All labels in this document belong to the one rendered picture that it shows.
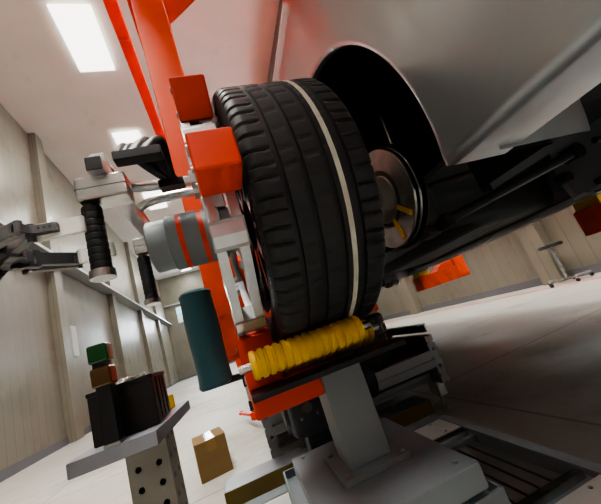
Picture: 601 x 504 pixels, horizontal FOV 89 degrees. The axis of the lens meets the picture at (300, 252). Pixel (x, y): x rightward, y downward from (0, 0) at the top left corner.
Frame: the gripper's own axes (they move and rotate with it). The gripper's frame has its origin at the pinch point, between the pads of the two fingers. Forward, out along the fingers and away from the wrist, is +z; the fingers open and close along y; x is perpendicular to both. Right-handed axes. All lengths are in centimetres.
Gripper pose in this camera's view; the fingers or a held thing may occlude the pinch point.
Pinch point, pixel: (95, 238)
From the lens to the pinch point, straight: 70.3
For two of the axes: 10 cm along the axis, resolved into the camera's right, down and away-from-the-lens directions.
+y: 1.8, -3.0, -9.4
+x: -3.2, -9.2, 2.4
